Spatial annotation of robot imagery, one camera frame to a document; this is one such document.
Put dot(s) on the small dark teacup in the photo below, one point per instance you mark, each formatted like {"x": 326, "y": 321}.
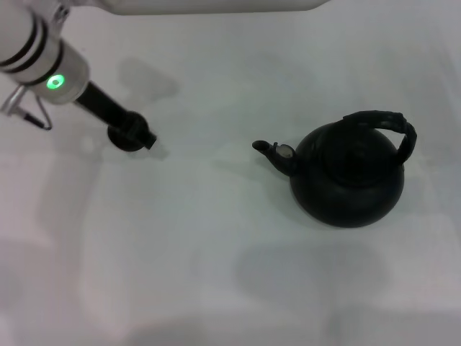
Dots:
{"x": 124, "y": 146}

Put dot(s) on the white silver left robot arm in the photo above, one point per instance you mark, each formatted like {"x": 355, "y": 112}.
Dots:
{"x": 36, "y": 54}

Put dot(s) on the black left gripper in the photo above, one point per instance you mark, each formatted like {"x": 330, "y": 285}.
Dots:
{"x": 99, "y": 104}

